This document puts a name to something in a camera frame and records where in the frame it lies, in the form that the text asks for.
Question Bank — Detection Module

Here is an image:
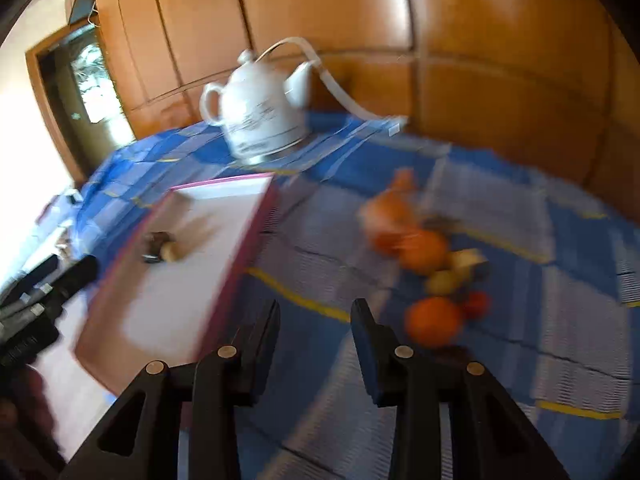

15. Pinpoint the small yellow-green fruit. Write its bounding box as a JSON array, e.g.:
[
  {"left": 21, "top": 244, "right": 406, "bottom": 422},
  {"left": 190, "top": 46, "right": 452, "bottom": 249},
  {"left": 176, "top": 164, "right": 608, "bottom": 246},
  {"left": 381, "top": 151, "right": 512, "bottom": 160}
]
[{"left": 425, "top": 270, "right": 462, "bottom": 296}]

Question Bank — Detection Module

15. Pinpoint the white ceramic electric kettle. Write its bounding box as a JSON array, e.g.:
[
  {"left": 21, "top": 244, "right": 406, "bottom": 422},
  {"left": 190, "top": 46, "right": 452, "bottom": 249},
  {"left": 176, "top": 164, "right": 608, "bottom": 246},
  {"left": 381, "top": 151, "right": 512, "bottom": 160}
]
[{"left": 200, "top": 50, "right": 312, "bottom": 164}]

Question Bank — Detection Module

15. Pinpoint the wooden glass door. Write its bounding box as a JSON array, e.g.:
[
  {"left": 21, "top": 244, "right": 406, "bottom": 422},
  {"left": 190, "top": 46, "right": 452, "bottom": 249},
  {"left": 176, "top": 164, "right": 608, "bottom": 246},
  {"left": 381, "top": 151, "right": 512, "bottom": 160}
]
[{"left": 25, "top": 20, "right": 136, "bottom": 186}]

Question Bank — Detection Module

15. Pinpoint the person left hand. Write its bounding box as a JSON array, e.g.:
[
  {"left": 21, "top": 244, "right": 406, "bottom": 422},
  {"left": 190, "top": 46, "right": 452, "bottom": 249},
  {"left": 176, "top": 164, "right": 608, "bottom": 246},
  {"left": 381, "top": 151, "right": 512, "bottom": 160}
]
[{"left": 1, "top": 365, "right": 66, "bottom": 479}]

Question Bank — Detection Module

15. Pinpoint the white kettle power cord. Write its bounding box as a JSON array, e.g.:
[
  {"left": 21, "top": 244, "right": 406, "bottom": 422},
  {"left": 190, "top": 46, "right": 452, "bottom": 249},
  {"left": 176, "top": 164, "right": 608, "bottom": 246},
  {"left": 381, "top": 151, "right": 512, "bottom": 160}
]
[{"left": 254, "top": 36, "right": 409, "bottom": 136}]

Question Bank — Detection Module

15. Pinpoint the pale-cut sugarcane piece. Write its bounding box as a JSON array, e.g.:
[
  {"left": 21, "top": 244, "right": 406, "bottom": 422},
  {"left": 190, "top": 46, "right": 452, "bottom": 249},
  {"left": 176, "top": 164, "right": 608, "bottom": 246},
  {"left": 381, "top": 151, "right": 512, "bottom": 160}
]
[{"left": 450, "top": 248, "right": 490, "bottom": 283}]

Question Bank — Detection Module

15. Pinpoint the blue plaid tablecloth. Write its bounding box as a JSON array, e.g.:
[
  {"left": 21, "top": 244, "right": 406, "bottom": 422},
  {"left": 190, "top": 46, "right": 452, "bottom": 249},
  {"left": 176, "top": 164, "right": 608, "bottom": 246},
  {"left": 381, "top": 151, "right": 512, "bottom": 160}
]
[{"left": 238, "top": 114, "right": 639, "bottom": 479}]

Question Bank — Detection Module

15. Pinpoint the dark sugarcane piece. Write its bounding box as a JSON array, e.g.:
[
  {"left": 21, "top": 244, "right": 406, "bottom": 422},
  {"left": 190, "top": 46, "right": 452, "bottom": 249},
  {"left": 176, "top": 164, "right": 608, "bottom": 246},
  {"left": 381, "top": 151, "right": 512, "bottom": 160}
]
[{"left": 421, "top": 214, "right": 459, "bottom": 235}]

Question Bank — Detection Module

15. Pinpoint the small yellow round fruit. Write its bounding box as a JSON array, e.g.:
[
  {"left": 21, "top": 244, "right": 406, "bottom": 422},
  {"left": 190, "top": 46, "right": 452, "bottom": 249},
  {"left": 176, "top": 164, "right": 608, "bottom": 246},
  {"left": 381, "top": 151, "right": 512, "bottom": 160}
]
[{"left": 158, "top": 240, "right": 181, "bottom": 262}]

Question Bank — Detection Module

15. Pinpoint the orange fruit with stem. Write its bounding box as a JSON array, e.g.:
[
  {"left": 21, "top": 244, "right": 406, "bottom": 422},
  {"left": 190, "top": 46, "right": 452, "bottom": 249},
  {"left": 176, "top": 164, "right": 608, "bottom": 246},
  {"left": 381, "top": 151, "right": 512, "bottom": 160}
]
[{"left": 398, "top": 230, "right": 449, "bottom": 276}]

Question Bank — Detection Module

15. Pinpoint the pink-edged white box tray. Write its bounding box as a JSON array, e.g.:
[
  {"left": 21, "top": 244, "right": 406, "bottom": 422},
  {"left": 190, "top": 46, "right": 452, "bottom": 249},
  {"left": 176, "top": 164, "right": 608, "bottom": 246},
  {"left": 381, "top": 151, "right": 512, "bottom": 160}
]
[{"left": 75, "top": 174, "right": 278, "bottom": 396}]

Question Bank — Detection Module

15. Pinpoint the wooden panel wardrobe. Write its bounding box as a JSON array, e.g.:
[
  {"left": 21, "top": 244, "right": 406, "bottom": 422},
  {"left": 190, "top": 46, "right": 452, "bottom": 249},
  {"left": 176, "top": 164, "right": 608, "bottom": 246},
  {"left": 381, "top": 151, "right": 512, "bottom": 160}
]
[{"left": 96, "top": 0, "right": 639, "bottom": 218}]

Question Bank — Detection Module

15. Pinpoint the small red fruit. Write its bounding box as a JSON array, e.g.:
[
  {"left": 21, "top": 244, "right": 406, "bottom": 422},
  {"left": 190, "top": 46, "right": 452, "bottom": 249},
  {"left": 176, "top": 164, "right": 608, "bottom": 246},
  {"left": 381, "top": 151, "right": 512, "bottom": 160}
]
[{"left": 459, "top": 290, "right": 490, "bottom": 321}]

